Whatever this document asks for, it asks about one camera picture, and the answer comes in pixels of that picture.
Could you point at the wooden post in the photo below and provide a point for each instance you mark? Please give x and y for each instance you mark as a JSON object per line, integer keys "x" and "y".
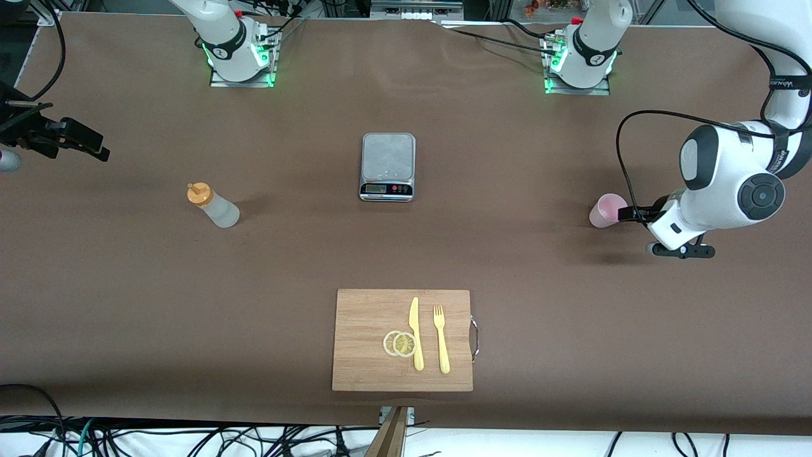
{"x": 390, "y": 438}

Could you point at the silver digital kitchen scale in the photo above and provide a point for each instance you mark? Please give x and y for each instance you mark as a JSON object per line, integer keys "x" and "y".
{"x": 387, "y": 155}

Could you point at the pink plastic cup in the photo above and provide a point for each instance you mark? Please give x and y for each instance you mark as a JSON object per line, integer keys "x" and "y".
{"x": 602, "y": 212}

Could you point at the lemon slice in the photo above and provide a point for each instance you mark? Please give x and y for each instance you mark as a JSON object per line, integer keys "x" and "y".
{"x": 387, "y": 343}
{"x": 405, "y": 344}

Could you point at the aluminium frame profile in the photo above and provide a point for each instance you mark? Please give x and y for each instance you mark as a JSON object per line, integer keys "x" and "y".
{"x": 47, "y": 16}

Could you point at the yellow plastic fork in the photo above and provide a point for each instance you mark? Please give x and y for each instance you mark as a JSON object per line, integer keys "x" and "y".
{"x": 443, "y": 349}

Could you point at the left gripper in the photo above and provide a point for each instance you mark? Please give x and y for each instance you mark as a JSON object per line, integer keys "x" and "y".
{"x": 642, "y": 214}

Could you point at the translucent sauce bottle orange cap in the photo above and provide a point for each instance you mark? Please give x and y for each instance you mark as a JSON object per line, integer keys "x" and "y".
{"x": 222, "y": 212}

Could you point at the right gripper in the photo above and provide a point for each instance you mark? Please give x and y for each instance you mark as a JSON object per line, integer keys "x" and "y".
{"x": 32, "y": 133}

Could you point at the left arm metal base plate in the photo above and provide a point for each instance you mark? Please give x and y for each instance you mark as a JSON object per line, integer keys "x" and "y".
{"x": 577, "y": 91}

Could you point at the white socket strip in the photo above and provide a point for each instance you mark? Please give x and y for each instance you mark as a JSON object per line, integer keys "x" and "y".
{"x": 415, "y": 14}

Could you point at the yellow plastic knife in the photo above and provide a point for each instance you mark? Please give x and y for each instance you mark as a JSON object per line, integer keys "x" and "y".
{"x": 414, "y": 317}

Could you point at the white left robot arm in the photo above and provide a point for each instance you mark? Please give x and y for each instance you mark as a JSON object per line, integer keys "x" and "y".
{"x": 729, "y": 171}

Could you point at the brown table cover sheet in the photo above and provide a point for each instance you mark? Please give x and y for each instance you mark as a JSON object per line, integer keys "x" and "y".
{"x": 571, "y": 317}

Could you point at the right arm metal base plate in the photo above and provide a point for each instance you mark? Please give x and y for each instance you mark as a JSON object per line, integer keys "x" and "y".
{"x": 241, "y": 84}

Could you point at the small metal bracket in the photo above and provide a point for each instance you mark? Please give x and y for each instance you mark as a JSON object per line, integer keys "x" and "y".
{"x": 411, "y": 414}

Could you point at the wooden cutting board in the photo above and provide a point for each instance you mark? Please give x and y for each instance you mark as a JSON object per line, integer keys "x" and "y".
{"x": 361, "y": 330}

